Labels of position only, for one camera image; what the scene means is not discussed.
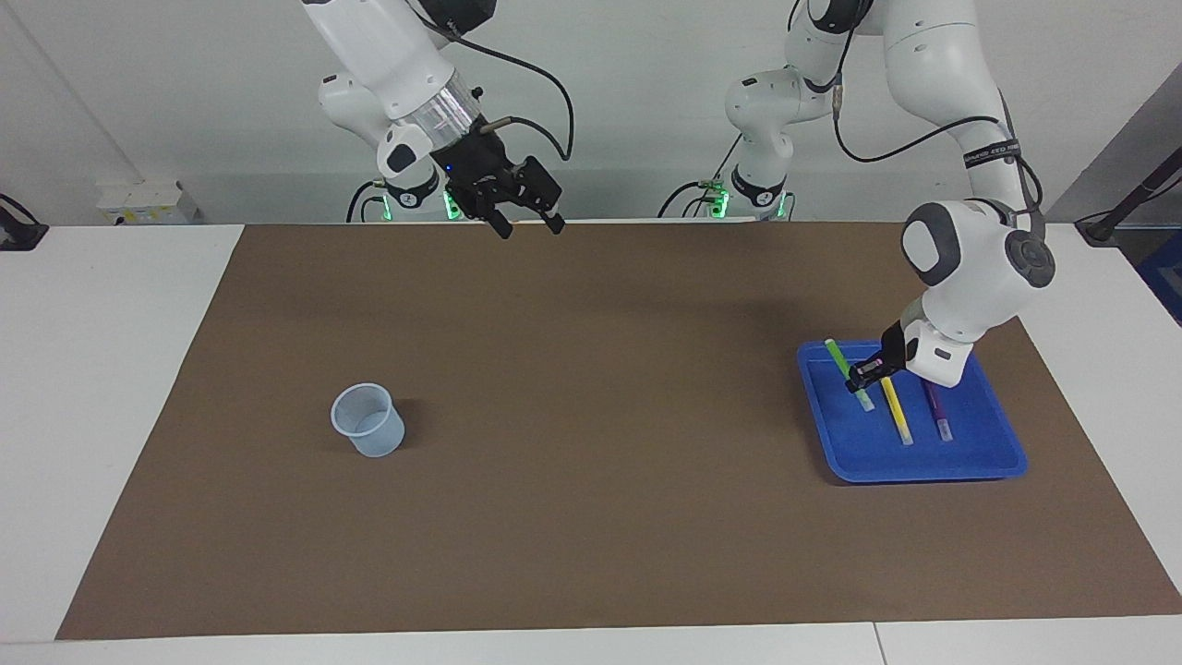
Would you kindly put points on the black clamp mount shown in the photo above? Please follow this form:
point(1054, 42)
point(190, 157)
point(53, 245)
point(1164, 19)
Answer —
point(18, 231)

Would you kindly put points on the black stand pole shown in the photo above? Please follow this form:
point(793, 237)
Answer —
point(1131, 199)

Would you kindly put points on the green pen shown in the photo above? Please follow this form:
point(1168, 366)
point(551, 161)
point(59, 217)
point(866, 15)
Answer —
point(836, 356)

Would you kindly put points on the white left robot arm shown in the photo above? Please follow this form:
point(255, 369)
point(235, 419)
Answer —
point(979, 268)

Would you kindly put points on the blue crate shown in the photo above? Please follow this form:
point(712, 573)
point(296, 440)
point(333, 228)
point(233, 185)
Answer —
point(1165, 277)

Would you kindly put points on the yellow pen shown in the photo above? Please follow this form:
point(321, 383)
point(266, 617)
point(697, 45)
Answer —
point(900, 420)

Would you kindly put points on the blue plastic tray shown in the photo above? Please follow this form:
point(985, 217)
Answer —
point(868, 462)

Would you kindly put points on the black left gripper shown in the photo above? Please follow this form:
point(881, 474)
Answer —
point(894, 351)

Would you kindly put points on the translucent plastic cup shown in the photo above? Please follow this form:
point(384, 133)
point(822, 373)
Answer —
point(379, 443)

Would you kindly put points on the purple pen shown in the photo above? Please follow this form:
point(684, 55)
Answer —
point(940, 420)

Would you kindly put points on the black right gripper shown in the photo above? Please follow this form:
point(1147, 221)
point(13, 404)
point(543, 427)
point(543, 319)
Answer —
point(480, 171)

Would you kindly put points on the brown table mat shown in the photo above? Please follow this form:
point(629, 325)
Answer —
point(591, 536)

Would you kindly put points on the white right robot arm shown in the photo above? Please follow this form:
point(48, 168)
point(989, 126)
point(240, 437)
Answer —
point(388, 55)

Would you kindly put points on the white wall socket box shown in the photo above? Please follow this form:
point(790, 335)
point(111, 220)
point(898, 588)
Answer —
point(148, 203)

